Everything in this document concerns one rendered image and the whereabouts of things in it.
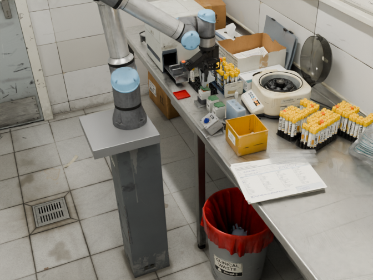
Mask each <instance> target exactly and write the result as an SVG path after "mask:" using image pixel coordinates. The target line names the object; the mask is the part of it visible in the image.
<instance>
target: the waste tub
mask: <svg viewBox="0 0 373 280"><path fill-rule="evenodd" d="M225 121H226V132H225V140H226V141H227V142H228V144H229V146H230V147H231V148H232V149H233V151H234V152H235V154H236V155H237V156H238V157H240V156H244V155H247V154H252V153H256V152H260V151H264V150H266V149H267V142H268V131H269V130H268V129H267V128H266V126H265V125H264V124H263V123H262V122H261V120H260V119H259V118H258V117H257V116H256V115H255V114H250V115H247V116H242V117H237V118H232V119H227V120H225ZM251 132H253V133H251Z"/></svg>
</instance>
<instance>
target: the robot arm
mask: <svg viewBox="0 0 373 280"><path fill-rule="evenodd" d="M93 1H94V2H95V3H97V6H98V10H99V14H100V18H101V21H102V26H103V31H104V35H105V39H106V42H107V46H108V51H109V55H110V57H109V58H108V66H109V70H110V74H111V80H110V81H111V85H112V90H113V98H114V106H115V108H114V112H113V117H112V120H113V125H114V126H115V127H117V128H119V129H122V130H133V129H137V128H140V127H142V126H144V125H145V124H146V122H147V114H146V112H145V110H144V108H143V106H142V102H141V95H140V83H139V82H140V79H139V75H138V72H137V67H136V65H135V60H134V56H133V54H131V53H130V52H129V49H128V44H127V39H126V36H125V31H124V26H123V21H122V16H121V12H120V9H121V10H123V11H125V12H127V13H128V14H130V15H131V16H133V17H135V18H137V19H139V20H140V21H142V22H144V23H146V24H147V25H149V26H151V27H153V28H155V29H156V30H158V31H160V32H162V33H164V34H165V35H167V36H168V37H170V38H172V39H174V40H176V41H177V42H179V43H181V44H182V46H183V47H184V48H185V49H187V50H190V51H191V50H194V49H196V48H197V47H198V46H199V49H200V51H199V52H198V53H196V54H195V55H194V56H192V57H191V58H190V59H189V60H188V61H186V62H185V63H184V64H183V65H184V67H185V69H186V70H187V71H189V72H190V71H191V70H192V69H193V68H195V67H196V66H197V65H198V72H199V77H200V81H201V85H202V86H203V88H206V85H207V84H208V83H210V82H212V81H214V80H215V77H213V76H212V74H211V73H210V72H209V71H213V70H219V69H220V58H219V45H218V44H217V43H216V42H215V23H216V20H215V12H214V11H213V10H211V9H203V10H200V11H199V12H198V15H197V16H194V17H181V18H180V17H178V18H174V17H172V16H171V15H169V14H167V13H166V12H164V11H162V10H161V9H159V8H158V7H156V6H154V5H152V4H151V3H149V2H147V1H146V0H93ZM218 62H219V67H218V64H217V63H218Z"/></svg>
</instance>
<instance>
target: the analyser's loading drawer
mask: <svg viewBox="0 0 373 280"><path fill-rule="evenodd" d="M164 67H165V69H166V70H167V71H168V72H169V73H170V74H171V76H172V77H173V78H174V79H175V80H176V83H181V82H186V81H188V74H185V73H184V72H183V68H180V64H175V62H168V63H164Z"/></svg>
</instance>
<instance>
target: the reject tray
mask: <svg viewBox="0 0 373 280"><path fill-rule="evenodd" d="M173 95H174V96H175V97H176V98H177V100H180V99H184V98H189V97H190V94H189V93H188V92H187V91H186V90H182V91H177V92H173Z"/></svg>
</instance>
